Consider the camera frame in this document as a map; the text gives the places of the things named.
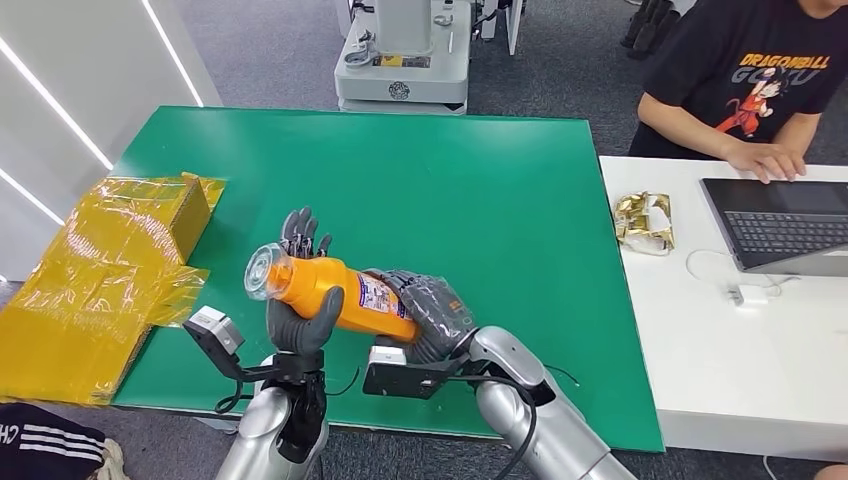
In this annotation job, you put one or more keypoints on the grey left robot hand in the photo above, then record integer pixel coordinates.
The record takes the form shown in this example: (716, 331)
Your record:
(301, 334)

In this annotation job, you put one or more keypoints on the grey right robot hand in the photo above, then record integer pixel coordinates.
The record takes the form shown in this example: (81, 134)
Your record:
(437, 318)

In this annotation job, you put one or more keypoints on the orange bottle with clear cap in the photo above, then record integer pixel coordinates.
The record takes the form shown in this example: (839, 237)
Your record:
(324, 288)

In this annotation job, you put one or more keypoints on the person's right forearm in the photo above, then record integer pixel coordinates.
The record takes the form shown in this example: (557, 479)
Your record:
(682, 126)

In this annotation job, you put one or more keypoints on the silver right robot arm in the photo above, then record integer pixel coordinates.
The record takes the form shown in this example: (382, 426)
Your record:
(556, 430)

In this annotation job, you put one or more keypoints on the person's left forearm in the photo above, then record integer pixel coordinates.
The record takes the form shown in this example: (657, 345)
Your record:
(802, 132)

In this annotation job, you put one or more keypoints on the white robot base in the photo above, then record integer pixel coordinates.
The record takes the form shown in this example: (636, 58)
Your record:
(404, 66)

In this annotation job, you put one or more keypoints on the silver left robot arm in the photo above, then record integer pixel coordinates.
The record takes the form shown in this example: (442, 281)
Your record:
(255, 430)

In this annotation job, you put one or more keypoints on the green table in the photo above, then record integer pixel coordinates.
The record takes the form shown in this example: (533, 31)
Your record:
(411, 192)

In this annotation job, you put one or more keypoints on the yellow taped cardboard box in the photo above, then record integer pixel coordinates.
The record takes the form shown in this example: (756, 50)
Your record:
(86, 291)

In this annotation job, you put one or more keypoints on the white shoe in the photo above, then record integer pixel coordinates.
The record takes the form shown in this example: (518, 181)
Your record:
(114, 460)

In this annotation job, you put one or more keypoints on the crumpled gold wrapper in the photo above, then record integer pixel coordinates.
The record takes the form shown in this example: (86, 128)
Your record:
(642, 222)

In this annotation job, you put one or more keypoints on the person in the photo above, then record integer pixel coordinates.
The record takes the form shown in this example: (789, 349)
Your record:
(735, 60)
(46, 440)

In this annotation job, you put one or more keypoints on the white table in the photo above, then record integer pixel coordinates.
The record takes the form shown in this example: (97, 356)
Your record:
(715, 371)

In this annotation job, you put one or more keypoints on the white power adapter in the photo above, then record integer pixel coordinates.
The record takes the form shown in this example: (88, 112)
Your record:
(748, 295)

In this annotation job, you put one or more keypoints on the dark grey laptop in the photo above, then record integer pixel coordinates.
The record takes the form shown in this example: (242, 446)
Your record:
(782, 232)

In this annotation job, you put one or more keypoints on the black chair base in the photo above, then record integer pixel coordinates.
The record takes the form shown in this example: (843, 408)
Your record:
(651, 28)

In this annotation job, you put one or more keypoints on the person's right hand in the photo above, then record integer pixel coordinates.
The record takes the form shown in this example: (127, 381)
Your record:
(765, 159)

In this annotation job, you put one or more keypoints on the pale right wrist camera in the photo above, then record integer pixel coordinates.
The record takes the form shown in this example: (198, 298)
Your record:
(397, 381)

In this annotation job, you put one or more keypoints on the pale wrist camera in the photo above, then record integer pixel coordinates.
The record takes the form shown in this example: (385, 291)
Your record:
(215, 331)
(397, 381)

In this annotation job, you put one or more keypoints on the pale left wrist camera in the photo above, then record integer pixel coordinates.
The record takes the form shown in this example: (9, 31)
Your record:
(215, 331)

